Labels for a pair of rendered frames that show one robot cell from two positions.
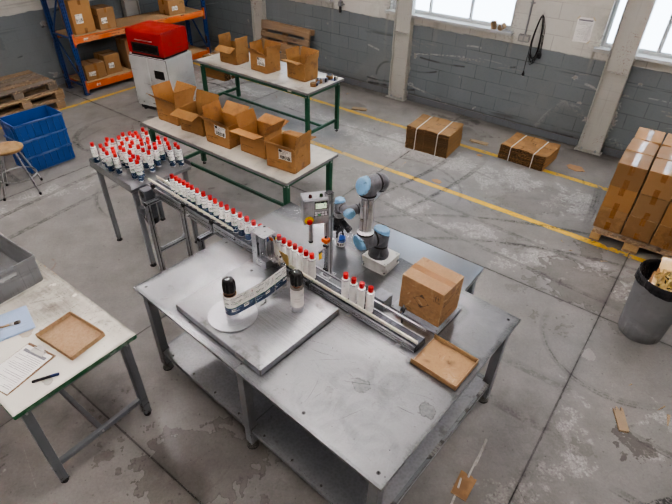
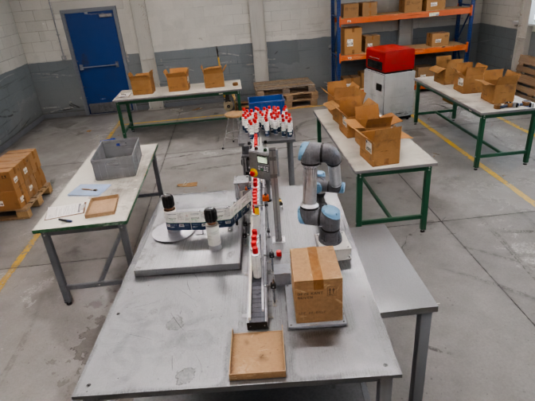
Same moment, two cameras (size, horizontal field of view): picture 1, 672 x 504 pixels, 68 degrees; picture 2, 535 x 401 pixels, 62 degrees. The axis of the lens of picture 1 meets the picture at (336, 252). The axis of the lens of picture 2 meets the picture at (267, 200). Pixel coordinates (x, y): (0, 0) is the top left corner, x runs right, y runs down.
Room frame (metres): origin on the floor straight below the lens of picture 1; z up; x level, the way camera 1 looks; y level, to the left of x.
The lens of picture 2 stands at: (1.00, -1.97, 2.47)
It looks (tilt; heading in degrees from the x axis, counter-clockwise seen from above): 27 degrees down; 51
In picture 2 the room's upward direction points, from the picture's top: 5 degrees counter-clockwise
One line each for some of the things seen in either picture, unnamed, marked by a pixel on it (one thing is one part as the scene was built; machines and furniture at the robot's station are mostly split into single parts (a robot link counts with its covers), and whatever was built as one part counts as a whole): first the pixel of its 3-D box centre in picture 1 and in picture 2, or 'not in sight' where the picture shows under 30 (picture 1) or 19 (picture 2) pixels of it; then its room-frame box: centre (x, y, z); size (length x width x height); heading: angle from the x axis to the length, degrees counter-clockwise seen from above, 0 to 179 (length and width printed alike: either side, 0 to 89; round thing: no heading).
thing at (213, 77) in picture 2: not in sight; (215, 75); (5.57, 4.82, 0.97); 0.48 x 0.47 x 0.37; 56
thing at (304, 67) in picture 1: (300, 64); (495, 86); (7.04, 0.56, 0.97); 0.43 x 0.42 x 0.37; 140
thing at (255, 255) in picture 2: (370, 299); (256, 262); (2.31, -0.22, 0.98); 0.05 x 0.05 x 0.20
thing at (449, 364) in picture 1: (444, 360); (257, 351); (1.94, -0.65, 0.85); 0.30 x 0.26 x 0.04; 50
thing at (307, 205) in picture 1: (315, 208); (263, 163); (2.72, 0.14, 1.38); 0.17 x 0.10 x 0.19; 105
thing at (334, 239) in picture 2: (379, 248); (330, 232); (2.85, -0.31, 0.97); 0.15 x 0.15 x 0.10
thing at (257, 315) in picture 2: (318, 283); (257, 241); (2.58, 0.11, 0.86); 1.65 x 0.08 x 0.04; 50
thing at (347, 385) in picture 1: (322, 303); (243, 257); (2.43, 0.08, 0.82); 2.10 x 1.50 x 0.02; 50
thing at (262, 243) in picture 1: (264, 246); (244, 195); (2.79, 0.50, 1.01); 0.14 x 0.13 x 0.26; 50
